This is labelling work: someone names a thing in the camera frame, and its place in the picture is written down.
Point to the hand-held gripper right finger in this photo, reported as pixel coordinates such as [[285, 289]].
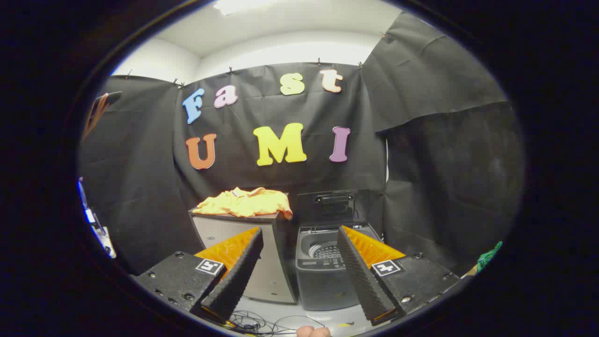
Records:
[[358, 276]]

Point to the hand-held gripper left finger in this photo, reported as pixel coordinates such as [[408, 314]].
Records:
[[236, 276]]

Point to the dark grey washing machine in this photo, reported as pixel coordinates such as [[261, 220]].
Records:
[[323, 285]]

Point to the orange polo shirt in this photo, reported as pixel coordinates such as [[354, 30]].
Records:
[[248, 203]]

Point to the grey and black cabinet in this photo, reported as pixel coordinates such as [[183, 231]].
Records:
[[276, 274]]

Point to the black backdrop cloth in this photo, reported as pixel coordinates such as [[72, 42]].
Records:
[[140, 187]]

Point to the green cloth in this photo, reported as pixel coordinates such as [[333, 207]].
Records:
[[489, 257]]

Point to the dark object with orange edge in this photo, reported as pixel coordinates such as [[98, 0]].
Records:
[[99, 112]]

